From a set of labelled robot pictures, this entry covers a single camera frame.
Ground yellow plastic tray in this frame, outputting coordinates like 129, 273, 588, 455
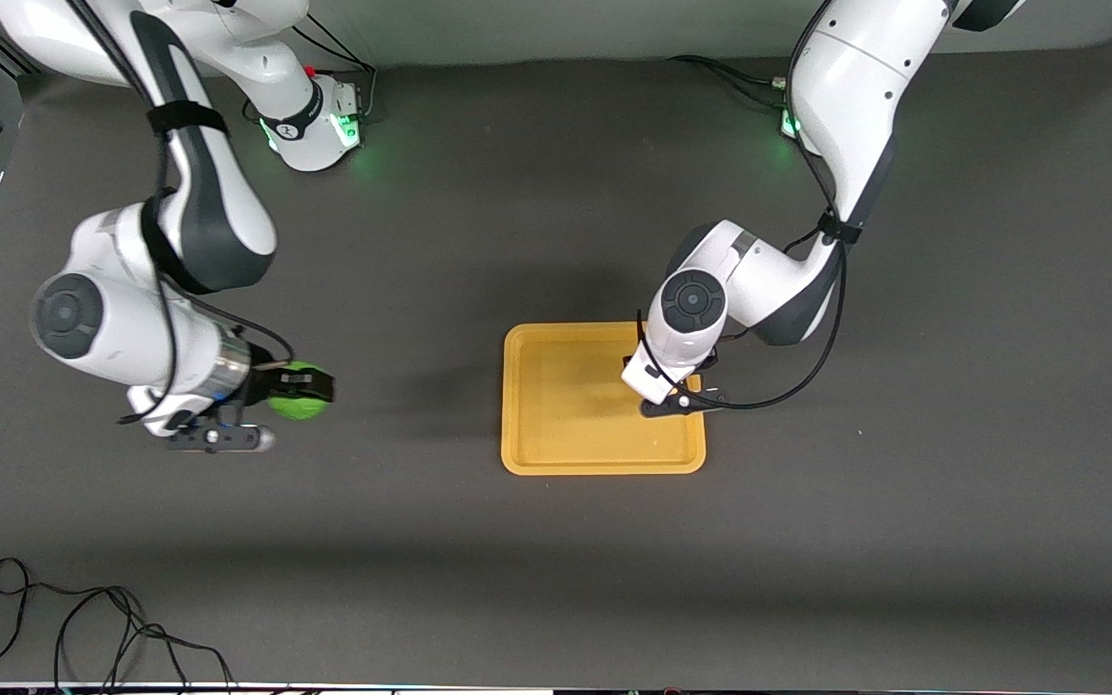
501, 321, 708, 476

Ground dark grey table mat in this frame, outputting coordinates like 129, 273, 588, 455
0, 46, 1112, 692

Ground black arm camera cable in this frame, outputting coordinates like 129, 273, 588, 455
635, 0, 851, 412
69, 0, 298, 427

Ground green apple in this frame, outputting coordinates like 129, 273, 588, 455
265, 361, 331, 423

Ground black arm base cables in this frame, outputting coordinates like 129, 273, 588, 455
243, 21, 379, 125
667, 54, 794, 109

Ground loose thin black cable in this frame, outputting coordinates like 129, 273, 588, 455
0, 557, 235, 689

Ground black right arm base cables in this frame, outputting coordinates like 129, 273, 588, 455
243, 21, 379, 125

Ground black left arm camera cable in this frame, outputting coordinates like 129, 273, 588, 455
635, 0, 851, 412

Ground black left arm base cables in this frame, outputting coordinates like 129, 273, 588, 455
667, 54, 794, 109

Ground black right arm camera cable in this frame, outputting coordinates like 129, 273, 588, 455
69, 0, 298, 427

